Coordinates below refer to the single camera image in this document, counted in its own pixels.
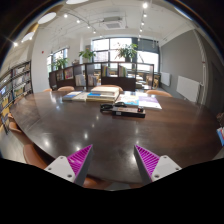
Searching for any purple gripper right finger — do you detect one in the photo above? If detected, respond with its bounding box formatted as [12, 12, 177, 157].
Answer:
[134, 145, 181, 183]

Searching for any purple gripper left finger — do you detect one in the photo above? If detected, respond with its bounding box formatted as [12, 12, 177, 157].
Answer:
[45, 145, 93, 186]

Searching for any black charger plug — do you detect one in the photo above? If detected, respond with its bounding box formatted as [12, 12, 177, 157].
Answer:
[100, 104, 113, 112]

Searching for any orange chair near left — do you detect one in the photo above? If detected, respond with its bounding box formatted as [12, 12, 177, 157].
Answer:
[23, 144, 49, 169]

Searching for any orange chair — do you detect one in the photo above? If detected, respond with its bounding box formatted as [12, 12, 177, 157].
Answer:
[57, 86, 75, 92]
[97, 85, 123, 93]
[146, 90, 172, 97]
[9, 114, 32, 145]
[23, 144, 49, 169]

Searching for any orange chair left middle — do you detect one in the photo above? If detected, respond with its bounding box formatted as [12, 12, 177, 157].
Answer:
[9, 114, 32, 145]

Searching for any purple cover magazine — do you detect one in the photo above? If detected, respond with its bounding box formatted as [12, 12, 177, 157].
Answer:
[139, 96, 161, 109]

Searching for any black power strip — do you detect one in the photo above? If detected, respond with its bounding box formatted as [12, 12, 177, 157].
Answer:
[112, 107, 146, 118]

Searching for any blue cover book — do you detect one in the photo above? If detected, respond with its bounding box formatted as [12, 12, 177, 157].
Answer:
[62, 91, 81, 101]

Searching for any teal cover magazine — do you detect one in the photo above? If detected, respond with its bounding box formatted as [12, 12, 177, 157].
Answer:
[116, 94, 139, 106]

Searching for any orange chair far right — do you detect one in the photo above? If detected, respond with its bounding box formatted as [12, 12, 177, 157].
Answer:
[146, 90, 172, 97]

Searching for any stack of large books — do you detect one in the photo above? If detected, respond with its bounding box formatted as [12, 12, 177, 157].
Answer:
[87, 86, 119, 102]

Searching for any orange chair far left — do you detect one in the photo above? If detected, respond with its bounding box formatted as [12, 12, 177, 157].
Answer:
[57, 86, 75, 92]

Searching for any orange chair far centre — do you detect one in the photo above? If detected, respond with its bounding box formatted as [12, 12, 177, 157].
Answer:
[97, 85, 123, 93]

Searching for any dark curved bookshelf divider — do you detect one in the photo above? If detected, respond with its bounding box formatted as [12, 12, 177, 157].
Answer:
[49, 61, 154, 91]

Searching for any potted plant left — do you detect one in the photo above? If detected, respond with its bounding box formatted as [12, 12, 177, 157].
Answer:
[53, 58, 68, 70]

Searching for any potted plant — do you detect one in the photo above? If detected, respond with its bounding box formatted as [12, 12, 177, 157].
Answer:
[117, 43, 138, 62]
[53, 58, 68, 70]
[79, 48, 96, 63]

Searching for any potted plant centre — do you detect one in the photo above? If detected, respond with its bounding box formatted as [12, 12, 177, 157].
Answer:
[79, 48, 96, 63]

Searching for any potted plant right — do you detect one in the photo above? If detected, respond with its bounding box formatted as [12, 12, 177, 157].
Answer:
[117, 43, 138, 62]

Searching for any ceiling air conditioner vent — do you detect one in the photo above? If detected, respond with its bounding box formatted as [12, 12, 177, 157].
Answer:
[102, 16, 125, 30]

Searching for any white wall radiator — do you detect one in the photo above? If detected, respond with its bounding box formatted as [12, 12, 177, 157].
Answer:
[176, 76, 200, 102]

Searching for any left wall bookshelf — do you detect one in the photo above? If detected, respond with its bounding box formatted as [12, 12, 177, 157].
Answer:
[0, 61, 33, 111]

